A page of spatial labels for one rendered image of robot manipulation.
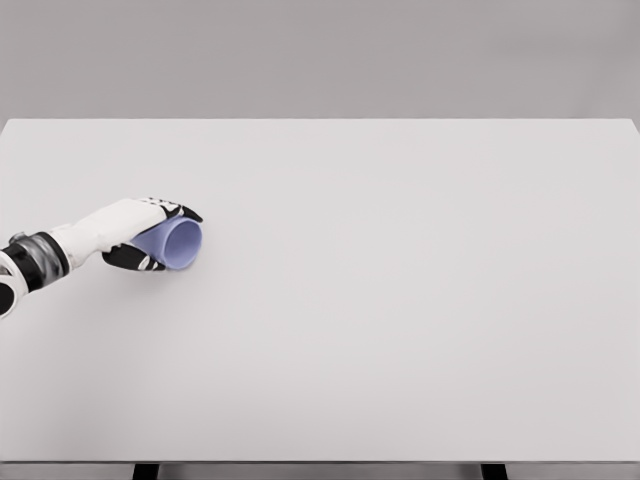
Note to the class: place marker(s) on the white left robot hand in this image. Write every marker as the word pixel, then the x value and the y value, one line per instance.
pixel 127 218

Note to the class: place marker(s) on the lavender plastic cup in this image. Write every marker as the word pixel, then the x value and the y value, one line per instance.
pixel 181 245

